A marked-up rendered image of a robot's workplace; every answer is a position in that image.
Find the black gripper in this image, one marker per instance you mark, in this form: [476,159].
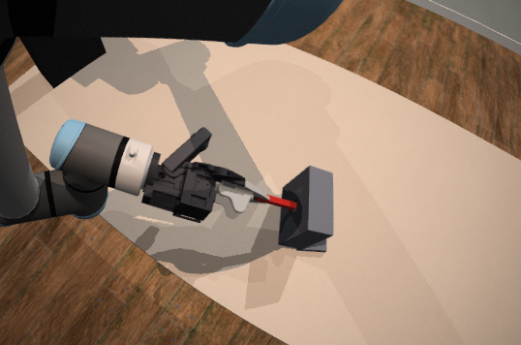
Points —
[193,186]

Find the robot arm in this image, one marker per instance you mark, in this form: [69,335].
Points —
[84,155]

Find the red peg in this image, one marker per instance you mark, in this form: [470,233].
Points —
[279,202]

